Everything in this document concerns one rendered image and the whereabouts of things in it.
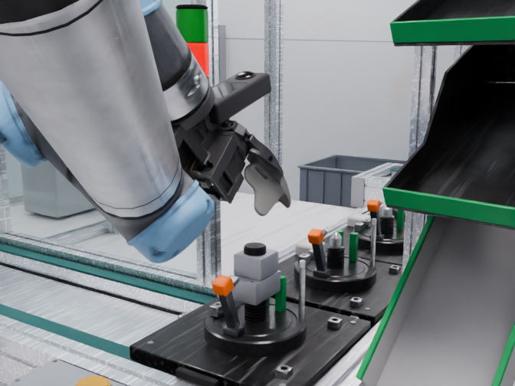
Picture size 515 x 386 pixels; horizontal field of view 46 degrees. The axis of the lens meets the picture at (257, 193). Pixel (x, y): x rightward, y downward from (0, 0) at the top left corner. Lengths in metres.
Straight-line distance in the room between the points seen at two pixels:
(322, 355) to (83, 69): 0.59
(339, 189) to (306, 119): 1.31
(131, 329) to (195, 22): 0.49
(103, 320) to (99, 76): 0.79
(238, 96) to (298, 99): 3.30
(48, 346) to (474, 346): 0.54
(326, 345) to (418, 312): 0.16
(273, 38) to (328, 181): 1.01
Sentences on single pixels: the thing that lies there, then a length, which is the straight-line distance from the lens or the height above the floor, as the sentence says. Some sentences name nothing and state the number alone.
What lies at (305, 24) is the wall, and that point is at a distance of 4.00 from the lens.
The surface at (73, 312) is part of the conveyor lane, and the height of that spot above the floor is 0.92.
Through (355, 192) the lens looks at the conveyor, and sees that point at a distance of 2.01.
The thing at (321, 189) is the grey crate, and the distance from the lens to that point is 2.83.
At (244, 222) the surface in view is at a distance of 1.80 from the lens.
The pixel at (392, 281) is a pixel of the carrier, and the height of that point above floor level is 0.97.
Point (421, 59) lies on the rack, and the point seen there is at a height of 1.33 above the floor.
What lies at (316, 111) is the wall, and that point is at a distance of 4.06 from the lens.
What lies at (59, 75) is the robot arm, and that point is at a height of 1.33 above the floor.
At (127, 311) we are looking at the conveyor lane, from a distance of 1.07.
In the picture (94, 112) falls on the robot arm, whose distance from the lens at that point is 0.30.
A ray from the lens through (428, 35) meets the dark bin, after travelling 0.59.
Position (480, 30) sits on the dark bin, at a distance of 0.57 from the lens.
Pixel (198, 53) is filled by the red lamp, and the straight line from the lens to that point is 0.94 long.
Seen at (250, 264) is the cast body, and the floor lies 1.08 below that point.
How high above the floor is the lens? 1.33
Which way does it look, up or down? 12 degrees down
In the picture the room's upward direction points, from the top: straight up
